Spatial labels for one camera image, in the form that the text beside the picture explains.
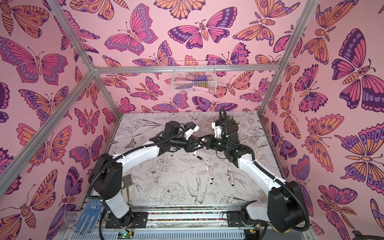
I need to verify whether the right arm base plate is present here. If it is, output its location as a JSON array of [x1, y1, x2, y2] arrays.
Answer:
[[226, 211, 248, 228]]

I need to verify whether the blue knit glove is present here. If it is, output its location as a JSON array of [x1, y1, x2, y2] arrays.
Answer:
[[74, 200, 104, 236]]

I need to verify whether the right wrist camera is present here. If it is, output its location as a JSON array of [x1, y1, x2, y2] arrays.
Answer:
[[212, 121, 223, 139]]

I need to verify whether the white wire basket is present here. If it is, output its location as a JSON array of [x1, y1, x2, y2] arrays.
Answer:
[[170, 60, 218, 94]]

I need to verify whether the potted green plant white pot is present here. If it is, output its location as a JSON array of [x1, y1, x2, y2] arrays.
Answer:
[[212, 116, 239, 132]]

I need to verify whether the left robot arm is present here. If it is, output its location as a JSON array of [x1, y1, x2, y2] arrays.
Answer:
[[86, 121, 203, 221]]

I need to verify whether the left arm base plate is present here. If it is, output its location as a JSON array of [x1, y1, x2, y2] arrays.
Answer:
[[106, 212, 149, 229]]

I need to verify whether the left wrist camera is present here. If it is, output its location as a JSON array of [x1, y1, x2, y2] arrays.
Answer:
[[184, 122, 199, 140]]

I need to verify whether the green circuit board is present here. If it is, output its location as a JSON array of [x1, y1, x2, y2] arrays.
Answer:
[[118, 232, 134, 240]]

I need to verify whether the white work glove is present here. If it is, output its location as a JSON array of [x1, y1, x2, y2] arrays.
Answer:
[[273, 227, 290, 233]]

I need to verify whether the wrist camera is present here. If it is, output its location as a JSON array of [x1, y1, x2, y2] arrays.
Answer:
[[212, 121, 223, 139], [184, 122, 199, 140]]

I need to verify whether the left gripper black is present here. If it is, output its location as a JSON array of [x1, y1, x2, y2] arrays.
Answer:
[[168, 135, 204, 154]]

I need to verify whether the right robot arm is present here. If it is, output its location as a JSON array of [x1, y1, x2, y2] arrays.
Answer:
[[204, 108, 311, 233]]

